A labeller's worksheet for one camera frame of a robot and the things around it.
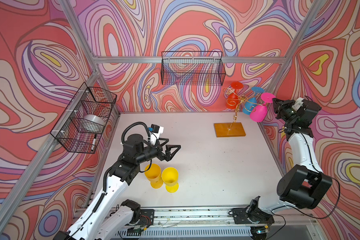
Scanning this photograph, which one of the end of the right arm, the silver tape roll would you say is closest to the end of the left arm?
the silver tape roll

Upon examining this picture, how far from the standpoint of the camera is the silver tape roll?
0.70 metres

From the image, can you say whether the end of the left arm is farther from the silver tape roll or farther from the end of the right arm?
the end of the right arm
